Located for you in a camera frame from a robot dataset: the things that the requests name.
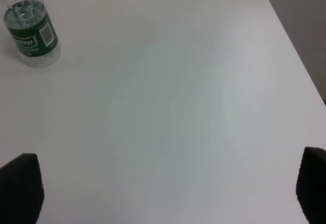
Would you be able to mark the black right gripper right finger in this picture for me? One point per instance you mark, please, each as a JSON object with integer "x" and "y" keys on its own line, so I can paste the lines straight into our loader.
{"x": 310, "y": 186}

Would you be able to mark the clear green-label water bottle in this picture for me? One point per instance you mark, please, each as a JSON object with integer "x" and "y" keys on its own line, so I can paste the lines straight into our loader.
{"x": 30, "y": 26}

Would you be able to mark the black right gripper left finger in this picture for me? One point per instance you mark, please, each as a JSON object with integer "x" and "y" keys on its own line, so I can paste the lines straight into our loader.
{"x": 22, "y": 191}

